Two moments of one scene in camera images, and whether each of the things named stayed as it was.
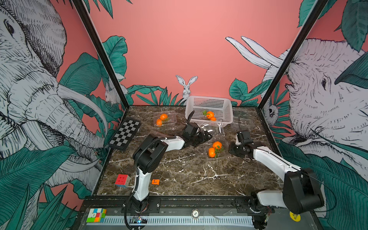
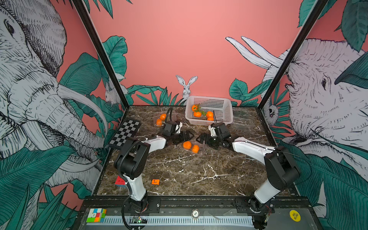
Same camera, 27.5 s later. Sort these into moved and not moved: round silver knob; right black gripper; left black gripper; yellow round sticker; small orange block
Moved: left black gripper; right black gripper
Not moved: yellow round sticker; round silver knob; small orange block
